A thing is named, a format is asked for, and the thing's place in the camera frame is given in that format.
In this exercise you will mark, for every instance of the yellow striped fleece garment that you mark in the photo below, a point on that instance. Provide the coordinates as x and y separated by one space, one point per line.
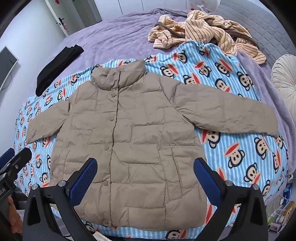
196 30

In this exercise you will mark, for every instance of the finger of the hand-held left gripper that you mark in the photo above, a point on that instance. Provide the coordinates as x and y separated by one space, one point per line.
19 157
5 156

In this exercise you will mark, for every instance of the purple bedspread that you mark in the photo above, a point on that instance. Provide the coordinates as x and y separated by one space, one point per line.
115 34

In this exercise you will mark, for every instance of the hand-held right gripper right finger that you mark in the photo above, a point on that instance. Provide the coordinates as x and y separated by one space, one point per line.
205 183

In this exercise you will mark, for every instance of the colourful box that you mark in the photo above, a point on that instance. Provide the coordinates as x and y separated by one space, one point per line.
281 220

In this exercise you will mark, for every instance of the monkey print striped blanket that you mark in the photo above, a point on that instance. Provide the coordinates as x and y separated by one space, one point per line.
242 148

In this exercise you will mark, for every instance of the blue white box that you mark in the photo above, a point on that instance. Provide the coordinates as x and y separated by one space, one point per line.
288 190

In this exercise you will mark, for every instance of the grey quilted headboard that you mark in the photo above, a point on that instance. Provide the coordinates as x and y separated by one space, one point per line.
252 23

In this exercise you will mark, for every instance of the black folded garment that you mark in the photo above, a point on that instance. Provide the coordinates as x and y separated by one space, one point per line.
55 67

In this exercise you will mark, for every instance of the wall mounted television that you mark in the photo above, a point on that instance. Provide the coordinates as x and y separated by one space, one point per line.
5 67

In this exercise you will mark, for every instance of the round pleated cushion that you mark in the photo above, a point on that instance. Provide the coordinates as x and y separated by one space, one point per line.
285 78

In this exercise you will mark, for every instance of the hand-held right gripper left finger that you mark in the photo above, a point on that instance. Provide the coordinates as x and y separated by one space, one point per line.
85 180

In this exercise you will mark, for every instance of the person's left hand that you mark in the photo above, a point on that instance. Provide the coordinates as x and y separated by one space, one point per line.
15 215

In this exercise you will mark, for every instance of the white room door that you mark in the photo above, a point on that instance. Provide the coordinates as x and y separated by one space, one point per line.
54 14

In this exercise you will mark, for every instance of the beige puffer jacket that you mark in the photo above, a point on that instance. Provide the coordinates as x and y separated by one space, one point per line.
143 139

